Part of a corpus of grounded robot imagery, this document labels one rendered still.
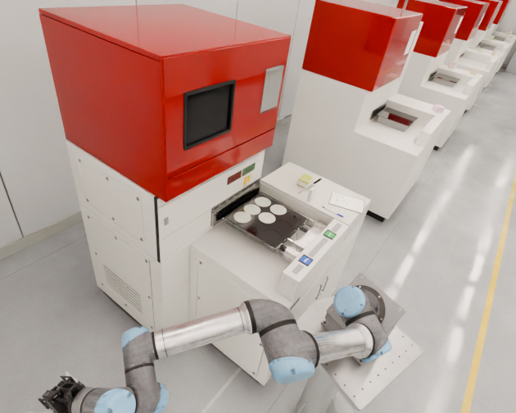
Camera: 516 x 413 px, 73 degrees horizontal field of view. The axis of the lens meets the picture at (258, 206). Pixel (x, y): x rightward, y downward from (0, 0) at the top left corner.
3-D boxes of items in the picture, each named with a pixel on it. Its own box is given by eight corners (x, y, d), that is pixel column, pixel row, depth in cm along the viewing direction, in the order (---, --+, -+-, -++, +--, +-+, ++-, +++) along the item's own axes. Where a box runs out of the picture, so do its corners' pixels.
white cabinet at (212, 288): (187, 332, 236) (189, 245, 188) (269, 257, 303) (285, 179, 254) (263, 395, 210) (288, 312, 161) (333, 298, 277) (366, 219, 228)
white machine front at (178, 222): (157, 261, 175) (153, 197, 151) (254, 196, 231) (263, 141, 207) (161, 264, 173) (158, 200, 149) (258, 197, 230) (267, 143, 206)
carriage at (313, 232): (282, 258, 184) (282, 254, 182) (314, 226, 209) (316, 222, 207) (295, 265, 180) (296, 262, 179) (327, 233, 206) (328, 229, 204)
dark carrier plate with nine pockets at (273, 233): (224, 218, 197) (224, 217, 197) (260, 193, 221) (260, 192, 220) (274, 247, 183) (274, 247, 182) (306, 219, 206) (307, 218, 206)
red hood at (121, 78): (65, 138, 178) (37, 7, 143) (182, 104, 234) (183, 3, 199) (166, 203, 148) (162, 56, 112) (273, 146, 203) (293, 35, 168)
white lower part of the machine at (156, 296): (97, 292, 251) (77, 202, 202) (182, 238, 308) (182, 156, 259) (165, 353, 222) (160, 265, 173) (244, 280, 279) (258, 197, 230)
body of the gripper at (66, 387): (61, 374, 94) (85, 375, 88) (79, 397, 97) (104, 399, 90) (34, 400, 88) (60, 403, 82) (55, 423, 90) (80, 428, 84)
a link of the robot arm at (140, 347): (285, 280, 105) (115, 329, 93) (299, 315, 99) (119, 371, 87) (279, 295, 115) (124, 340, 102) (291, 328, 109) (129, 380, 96)
